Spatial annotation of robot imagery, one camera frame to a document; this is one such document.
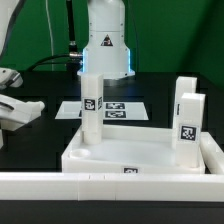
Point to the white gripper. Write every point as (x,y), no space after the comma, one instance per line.
(9,78)

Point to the white desk top tray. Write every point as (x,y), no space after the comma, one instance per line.
(126,150)

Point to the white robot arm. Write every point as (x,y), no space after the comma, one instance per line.
(106,53)

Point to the white fiducial marker sheet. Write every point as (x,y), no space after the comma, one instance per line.
(112,110)

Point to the white front fence bar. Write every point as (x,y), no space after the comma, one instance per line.
(80,187)

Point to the white fence bar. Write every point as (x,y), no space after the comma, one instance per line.
(212,154)
(80,187)

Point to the white right fence bar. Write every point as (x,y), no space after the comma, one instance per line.
(212,154)

